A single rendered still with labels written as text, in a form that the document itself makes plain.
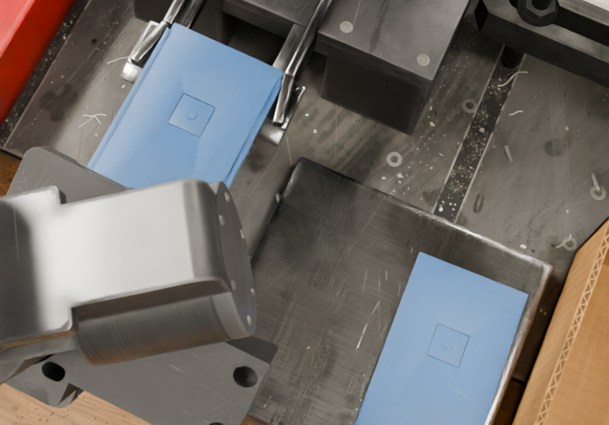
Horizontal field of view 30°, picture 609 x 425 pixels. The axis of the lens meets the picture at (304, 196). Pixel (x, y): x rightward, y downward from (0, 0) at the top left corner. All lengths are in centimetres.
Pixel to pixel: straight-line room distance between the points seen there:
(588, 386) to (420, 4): 25
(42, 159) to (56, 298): 14
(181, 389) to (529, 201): 35
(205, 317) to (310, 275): 30
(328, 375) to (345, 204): 11
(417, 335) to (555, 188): 14
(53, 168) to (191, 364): 11
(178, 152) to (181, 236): 27
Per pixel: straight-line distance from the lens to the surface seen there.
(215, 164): 63
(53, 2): 75
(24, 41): 73
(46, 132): 74
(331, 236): 69
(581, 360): 72
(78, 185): 51
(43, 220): 39
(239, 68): 66
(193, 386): 46
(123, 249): 38
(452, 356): 68
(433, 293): 69
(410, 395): 67
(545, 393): 64
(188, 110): 64
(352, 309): 68
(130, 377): 46
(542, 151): 76
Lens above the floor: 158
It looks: 70 degrees down
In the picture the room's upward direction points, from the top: 11 degrees clockwise
